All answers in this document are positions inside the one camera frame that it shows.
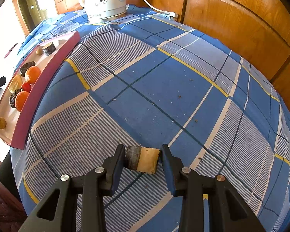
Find small yellow round fruit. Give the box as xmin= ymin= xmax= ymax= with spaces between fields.
xmin=0 ymin=117 xmax=7 ymax=130

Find orange mandarin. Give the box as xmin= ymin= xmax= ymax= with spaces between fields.
xmin=15 ymin=91 xmax=29 ymax=112
xmin=25 ymin=66 xmax=41 ymax=84

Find small tan round fruit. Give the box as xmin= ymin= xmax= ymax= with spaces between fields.
xmin=35 ymin=46 xmax=43 ymax=55

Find pink-rimmed white tray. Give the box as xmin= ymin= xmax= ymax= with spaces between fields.
xmin=0 ymin=31 xmax=80 ymax=150

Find dark brown round fruit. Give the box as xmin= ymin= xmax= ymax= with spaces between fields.
xmin=19 ymin=61 xmax=35 ymax=77

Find dark-skinned cut fruit chunk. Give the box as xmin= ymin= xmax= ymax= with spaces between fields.
xmin=124 ymin=146 xmax=161 ymax=174

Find pale yellow fruit slice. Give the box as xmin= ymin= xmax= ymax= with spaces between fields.
xmin=8 ymin=74 xmax=23 ymax=93

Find blue plaid tablecloth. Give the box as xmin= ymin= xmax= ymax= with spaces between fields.
xmin=11 ymin=5 xmax=290 ymax=231

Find wooden framed glass door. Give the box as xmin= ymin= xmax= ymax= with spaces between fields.
xmin=12 ymin=0 xmax=58 ymax=36

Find tan dark cut fruit piece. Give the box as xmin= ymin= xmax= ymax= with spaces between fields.
xmin=42 ymin=42 xmax=56 ymax=56

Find small red fruit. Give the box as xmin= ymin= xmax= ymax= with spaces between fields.
xmin=21 ymin=82 xmax=31 ymax=93

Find white ceramic electric kettle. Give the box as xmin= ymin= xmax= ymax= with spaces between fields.
xmin=79 ymin=0 xmax=127 ymax=24

